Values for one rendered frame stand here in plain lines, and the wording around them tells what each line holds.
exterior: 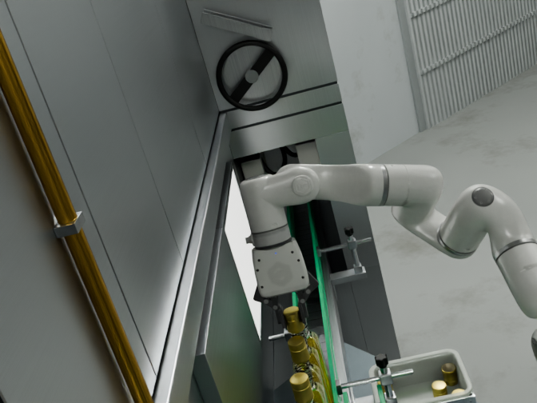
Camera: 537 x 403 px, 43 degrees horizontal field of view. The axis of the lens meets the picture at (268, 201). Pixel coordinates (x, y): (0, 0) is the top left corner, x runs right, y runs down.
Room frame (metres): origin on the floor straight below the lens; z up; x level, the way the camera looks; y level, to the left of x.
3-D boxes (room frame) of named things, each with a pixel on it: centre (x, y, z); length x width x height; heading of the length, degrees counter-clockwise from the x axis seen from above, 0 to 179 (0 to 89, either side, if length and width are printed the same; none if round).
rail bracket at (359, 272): (1.85, -0.18, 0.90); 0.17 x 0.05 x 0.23; 84
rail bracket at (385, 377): (1.21, -0.11, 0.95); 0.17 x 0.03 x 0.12; 84
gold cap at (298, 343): (1.13, 0.02, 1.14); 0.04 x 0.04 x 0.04
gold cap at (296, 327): (1.19, 0.02, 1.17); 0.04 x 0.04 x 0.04
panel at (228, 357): (1.38, 0.13, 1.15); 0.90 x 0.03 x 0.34; 174
